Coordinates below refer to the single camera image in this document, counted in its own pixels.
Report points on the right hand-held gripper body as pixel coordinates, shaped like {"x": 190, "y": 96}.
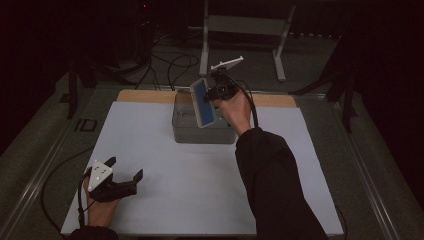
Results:
{"x": 224, "y": 88}

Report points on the black square floor bracket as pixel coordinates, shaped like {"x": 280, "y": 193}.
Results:
{"x": 80, "y": 125}

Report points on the grey metal stand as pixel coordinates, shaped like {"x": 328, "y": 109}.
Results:
{"x": 245, "y": 25}

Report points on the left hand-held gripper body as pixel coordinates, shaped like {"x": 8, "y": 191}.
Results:
{"x": 111, "y": 190}

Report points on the white table mat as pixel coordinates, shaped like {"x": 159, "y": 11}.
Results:
{"x": 183, "y": 190}

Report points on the black tripod stand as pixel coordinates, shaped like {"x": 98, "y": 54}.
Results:
{"x": 72, "y": 96}
{"x": 347, "y": 100}

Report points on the person's left hand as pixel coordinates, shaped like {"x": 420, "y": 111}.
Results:
{"x": 100, "y": 215}

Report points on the metal frame rail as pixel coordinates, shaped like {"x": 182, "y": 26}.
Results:
{"x": 40, "y": 180}
{"x": 370, "y": 186}

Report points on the person's right hand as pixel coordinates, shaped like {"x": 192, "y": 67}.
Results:
{"x": 236, "y": 113}

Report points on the transparent plastic box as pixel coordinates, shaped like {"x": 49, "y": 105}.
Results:
{"x": 200, "y": 136}

